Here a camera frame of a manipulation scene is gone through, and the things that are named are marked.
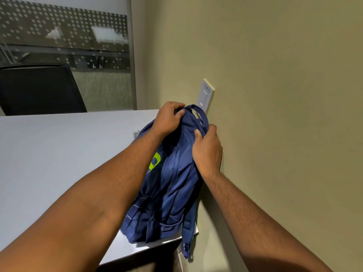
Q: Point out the white wall switch plate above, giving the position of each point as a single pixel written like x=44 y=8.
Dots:
x=206 y=96

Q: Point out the person's left hand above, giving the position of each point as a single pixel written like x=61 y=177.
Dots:
x=167 y=118

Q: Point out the person's right hand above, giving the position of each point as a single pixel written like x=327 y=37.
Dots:
x=208 y=151

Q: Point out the person's right forearm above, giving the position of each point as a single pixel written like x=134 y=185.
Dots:
x=255 y=223

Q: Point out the dotted frosted glass partition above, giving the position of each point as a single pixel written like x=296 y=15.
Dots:
x=66 y=50

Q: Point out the grey table socket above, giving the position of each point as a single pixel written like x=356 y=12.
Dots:
x=136 y=135

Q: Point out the black office chair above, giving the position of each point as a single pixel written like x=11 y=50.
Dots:
x=36 y=89

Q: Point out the person's left forearm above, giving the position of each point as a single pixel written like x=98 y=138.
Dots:
x=85 y=206

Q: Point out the person's left fingers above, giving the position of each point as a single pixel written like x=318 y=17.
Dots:
x=178 y=108

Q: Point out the person's right thumb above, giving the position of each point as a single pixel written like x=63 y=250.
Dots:
x=198 y=135

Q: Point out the blue backpack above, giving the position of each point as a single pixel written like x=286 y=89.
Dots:
x=167 y=184

